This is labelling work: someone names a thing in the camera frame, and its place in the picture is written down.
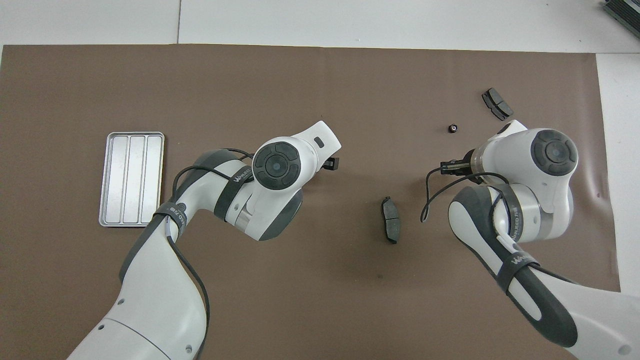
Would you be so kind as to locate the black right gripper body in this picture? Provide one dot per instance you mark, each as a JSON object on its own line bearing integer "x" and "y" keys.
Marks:
{"x": 464, "y": 169}

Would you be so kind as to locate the small black bearing gear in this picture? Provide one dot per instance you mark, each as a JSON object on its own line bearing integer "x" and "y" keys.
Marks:
{"x": 452, "y": 128}

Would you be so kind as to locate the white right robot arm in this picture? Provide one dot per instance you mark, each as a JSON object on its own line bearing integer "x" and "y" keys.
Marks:
{"x": 525, "y": 165}

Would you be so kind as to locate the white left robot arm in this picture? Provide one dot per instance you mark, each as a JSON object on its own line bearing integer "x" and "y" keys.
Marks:
{"x": 150, "y": 300}

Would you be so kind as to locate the silver metal ribbed tray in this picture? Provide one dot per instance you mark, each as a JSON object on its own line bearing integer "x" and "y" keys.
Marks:
{"x": 131, "y": 175}

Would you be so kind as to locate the short dark brake pad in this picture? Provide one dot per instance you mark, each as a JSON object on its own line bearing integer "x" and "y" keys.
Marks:
{"x": 495, "y": 101}

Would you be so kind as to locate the long dark brake pad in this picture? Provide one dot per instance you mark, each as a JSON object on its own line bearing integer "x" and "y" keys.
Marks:
{"x": 390, "y": 220}

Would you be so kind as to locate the brown paper table mat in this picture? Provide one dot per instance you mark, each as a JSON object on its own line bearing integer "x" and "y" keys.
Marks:
{"x": 325, "y": 75}

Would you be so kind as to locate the grey finned metal device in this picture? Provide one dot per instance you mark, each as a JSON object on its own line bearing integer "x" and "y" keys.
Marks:
{"x": 622, "y": 12}

